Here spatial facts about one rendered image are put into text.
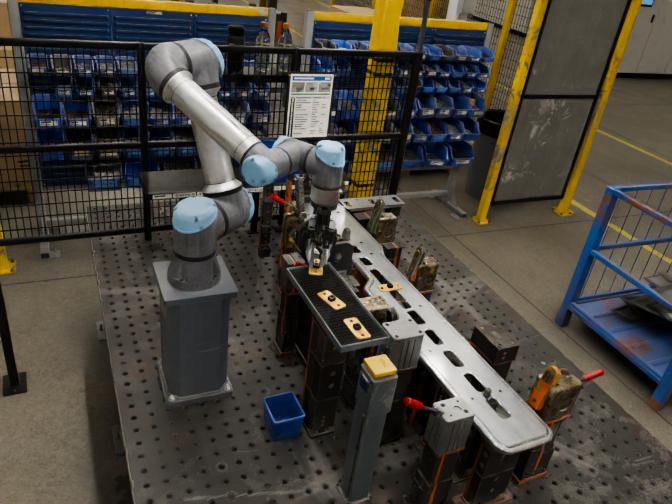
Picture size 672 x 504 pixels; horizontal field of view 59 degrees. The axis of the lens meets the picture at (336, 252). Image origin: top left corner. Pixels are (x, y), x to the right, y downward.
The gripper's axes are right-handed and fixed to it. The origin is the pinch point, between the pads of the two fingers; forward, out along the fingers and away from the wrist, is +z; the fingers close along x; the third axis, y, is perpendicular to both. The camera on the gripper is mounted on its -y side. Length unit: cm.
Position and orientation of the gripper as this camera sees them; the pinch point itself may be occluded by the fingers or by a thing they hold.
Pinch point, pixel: (316, 262)
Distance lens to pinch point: 165.3
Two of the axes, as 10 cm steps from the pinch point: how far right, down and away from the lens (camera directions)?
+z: -1.2, 8.6, 4.9
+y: 0.1, 5.0, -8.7
